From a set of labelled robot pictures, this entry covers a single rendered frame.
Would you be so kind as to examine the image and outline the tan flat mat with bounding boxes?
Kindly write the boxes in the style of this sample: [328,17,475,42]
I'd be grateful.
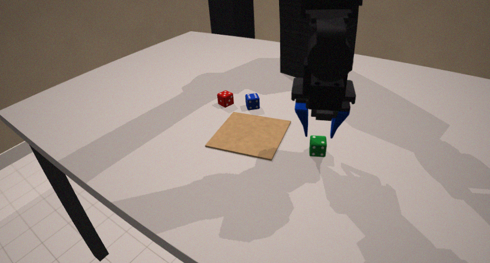
[205,112,291,161]

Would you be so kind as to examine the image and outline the green dice with white pips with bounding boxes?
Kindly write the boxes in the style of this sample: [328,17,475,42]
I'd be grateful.
[309,135,327,157]

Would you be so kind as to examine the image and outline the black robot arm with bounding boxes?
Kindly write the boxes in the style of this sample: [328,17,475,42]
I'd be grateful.
[300,0,363,121]

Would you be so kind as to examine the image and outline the blue die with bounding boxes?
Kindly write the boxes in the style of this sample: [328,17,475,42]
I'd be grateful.
[245,93,260,110]

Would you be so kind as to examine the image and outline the red die with white pips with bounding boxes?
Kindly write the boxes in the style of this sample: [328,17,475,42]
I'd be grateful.
[217,90,234,108]

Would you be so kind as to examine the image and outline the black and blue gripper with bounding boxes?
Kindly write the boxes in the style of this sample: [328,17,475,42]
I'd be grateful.
[291,77,356,139]

